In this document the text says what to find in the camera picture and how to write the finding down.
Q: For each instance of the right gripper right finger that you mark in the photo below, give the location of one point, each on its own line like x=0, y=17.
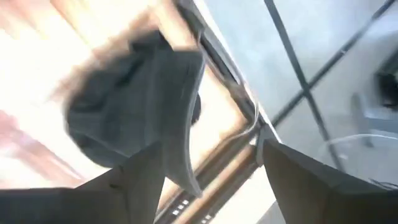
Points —
x=326, y=199

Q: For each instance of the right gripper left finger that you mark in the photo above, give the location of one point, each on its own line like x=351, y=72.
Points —
x=109, y=202

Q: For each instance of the dark grey baseball cap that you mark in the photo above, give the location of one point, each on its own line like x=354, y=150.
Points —
x=130, y=102

